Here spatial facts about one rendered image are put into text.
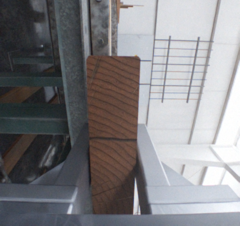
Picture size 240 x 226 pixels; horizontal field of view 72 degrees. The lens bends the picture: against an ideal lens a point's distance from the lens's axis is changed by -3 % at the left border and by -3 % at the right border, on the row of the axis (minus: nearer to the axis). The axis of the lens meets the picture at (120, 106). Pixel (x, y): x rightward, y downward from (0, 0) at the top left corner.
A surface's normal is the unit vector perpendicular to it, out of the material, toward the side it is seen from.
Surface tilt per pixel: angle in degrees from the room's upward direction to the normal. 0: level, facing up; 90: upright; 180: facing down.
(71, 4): 90
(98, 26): 90
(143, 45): 90
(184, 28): 89
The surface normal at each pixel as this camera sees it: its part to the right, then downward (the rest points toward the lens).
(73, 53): 0.00, 0.42
